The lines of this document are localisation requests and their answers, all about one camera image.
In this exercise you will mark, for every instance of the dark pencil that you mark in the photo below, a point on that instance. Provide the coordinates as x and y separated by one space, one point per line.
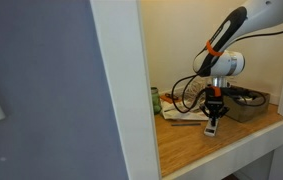
187 124

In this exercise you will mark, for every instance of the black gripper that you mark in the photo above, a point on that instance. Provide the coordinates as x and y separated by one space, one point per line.
213 106

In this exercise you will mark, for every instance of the orange black device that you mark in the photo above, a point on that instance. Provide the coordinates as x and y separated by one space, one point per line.
171 98

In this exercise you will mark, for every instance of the cardboard box of clutter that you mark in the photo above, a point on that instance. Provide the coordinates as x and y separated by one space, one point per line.
245 104

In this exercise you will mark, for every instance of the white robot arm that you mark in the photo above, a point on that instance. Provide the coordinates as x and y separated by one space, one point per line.
214 59

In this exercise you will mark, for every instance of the green glass jar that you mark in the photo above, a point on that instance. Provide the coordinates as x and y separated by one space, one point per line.
156 100

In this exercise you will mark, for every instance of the white papers stack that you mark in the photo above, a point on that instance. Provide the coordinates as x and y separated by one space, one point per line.
176 111

